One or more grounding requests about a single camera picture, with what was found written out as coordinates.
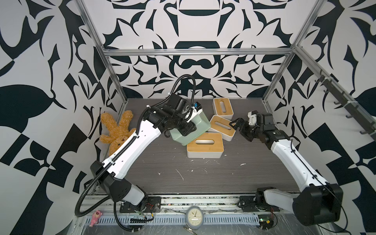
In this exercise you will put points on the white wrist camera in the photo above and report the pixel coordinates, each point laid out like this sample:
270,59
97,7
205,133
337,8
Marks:
196,110
252,121

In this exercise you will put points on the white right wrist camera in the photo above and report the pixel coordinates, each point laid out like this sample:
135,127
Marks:
252,121

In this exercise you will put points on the green tissue box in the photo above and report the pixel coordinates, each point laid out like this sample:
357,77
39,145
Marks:
202,125

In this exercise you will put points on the white slotted cable duct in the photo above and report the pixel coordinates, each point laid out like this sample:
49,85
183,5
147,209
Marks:
180,219

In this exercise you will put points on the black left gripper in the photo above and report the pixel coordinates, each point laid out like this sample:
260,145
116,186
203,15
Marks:
188,128

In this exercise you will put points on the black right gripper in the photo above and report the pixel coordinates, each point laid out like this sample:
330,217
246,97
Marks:
242,130

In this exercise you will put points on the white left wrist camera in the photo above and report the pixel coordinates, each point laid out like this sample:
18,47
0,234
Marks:
196,110

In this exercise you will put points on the brown plush bunny toy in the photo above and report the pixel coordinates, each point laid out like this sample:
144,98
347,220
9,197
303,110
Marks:
118,133

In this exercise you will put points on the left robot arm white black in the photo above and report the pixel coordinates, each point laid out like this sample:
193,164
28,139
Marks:
112,171

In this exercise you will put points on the white box bamboo lid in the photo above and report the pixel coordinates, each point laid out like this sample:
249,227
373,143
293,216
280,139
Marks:
207,146
222,107
222,126

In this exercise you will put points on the pink small toy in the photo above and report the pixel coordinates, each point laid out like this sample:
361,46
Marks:
95,218

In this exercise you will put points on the green circuit board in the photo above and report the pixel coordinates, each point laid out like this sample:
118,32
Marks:
265,222

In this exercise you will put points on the round analog clock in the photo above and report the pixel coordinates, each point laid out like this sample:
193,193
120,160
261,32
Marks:
194,218

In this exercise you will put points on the white box bamboo lid front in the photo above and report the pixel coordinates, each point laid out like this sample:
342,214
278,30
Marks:
207,146

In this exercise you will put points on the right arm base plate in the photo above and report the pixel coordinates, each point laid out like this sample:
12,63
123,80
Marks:
254,204

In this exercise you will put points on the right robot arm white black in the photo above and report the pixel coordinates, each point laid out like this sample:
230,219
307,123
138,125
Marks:
319,201

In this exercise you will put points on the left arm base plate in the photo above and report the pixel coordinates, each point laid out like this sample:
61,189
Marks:
149,204

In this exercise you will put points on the black wall hook rack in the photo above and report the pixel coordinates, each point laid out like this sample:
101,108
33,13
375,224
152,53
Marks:
345,100

